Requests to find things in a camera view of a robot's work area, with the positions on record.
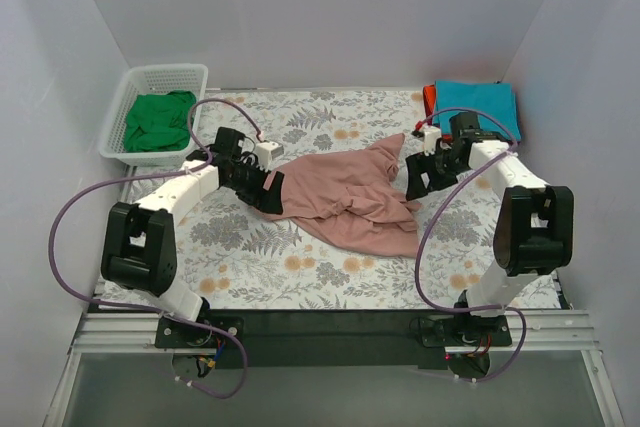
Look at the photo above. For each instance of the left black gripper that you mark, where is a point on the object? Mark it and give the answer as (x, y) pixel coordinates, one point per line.
(255, 183)

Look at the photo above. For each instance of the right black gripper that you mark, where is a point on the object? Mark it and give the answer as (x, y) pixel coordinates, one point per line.
(435, 170)

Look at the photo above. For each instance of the pink t shirt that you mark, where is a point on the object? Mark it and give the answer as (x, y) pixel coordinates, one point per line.
(346, 199)

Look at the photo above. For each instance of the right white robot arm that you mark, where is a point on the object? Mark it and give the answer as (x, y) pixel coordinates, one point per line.
(533, 233)

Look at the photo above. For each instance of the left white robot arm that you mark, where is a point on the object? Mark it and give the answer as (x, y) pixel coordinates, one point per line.
(140, 252)

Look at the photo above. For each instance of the orange folded t shirt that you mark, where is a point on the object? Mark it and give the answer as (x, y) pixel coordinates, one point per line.
(429, 99)

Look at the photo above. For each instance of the blue folded t shirt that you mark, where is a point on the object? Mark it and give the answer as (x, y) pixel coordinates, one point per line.
(495, 99)

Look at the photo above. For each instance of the green t shirt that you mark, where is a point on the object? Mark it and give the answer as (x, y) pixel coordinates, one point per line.
(158, 123)

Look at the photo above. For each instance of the white plastic basket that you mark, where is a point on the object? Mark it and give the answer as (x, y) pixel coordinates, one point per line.
(151, 79)

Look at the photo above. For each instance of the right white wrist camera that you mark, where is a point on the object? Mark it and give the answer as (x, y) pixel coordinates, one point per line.
(431, 136)

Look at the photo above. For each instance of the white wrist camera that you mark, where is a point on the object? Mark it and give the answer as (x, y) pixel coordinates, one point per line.
(266, 152)
(431, 136)

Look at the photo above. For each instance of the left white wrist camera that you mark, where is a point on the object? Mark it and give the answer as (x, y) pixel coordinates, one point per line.
(266, 152)

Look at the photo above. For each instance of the aluminium rail frame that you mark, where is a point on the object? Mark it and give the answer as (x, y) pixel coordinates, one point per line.
(552, 374)

